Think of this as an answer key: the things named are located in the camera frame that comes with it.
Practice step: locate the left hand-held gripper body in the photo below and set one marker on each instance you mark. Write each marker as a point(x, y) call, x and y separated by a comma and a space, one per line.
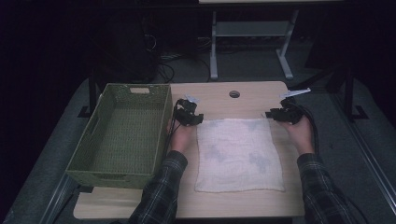
point(186, 110)

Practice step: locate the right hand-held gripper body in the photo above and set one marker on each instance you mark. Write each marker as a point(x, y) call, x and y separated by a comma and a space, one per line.
point(291, 113)

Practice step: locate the grey metal stand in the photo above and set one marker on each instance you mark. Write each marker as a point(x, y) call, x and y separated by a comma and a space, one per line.
point(252, 28)

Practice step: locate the aluminium floor rail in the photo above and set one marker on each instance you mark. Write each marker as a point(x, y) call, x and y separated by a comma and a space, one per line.
point(364, 149)

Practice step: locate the person's right hand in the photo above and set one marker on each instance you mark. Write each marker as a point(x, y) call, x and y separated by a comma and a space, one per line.
point(300, 137)

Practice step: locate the green woven basket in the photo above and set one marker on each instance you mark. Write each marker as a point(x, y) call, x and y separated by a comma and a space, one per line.
point(124, 140)

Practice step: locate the white printed towel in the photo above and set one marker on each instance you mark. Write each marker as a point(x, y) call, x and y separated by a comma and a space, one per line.
point(239, 155)

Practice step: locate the person's left hand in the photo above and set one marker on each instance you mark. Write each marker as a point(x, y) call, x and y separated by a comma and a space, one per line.
point(182, 138)

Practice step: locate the dark bulky object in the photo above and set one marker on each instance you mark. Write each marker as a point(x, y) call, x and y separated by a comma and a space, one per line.
point(130, 46)

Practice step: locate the grey round table grommet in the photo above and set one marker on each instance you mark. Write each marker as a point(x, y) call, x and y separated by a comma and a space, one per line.
point(234, 94)

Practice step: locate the black table frame leg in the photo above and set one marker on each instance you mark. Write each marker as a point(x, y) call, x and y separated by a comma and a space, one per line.
point(348, 93)
point(92, 93)

